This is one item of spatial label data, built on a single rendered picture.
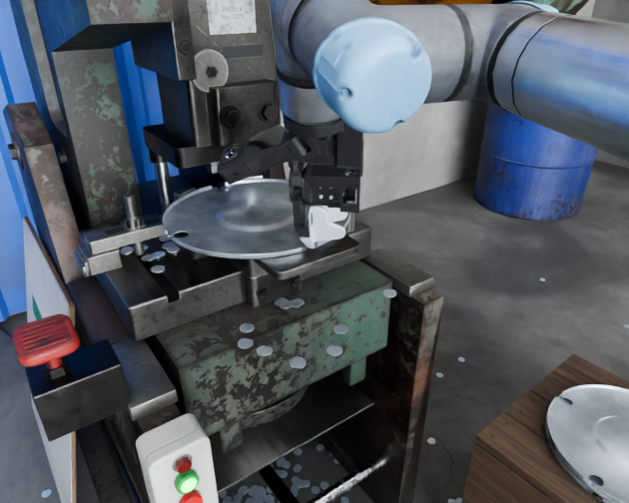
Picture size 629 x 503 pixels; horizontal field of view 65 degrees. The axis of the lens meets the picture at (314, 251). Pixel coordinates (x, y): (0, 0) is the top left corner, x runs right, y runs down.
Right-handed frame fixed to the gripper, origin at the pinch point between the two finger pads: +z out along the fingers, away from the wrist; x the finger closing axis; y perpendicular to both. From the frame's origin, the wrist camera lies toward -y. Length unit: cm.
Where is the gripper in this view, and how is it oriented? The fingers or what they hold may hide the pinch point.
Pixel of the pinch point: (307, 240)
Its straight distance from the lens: 66.4
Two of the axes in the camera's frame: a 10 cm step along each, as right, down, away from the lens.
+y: 9.9, 0.6, -1.2
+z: 0.4, 6.8, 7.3
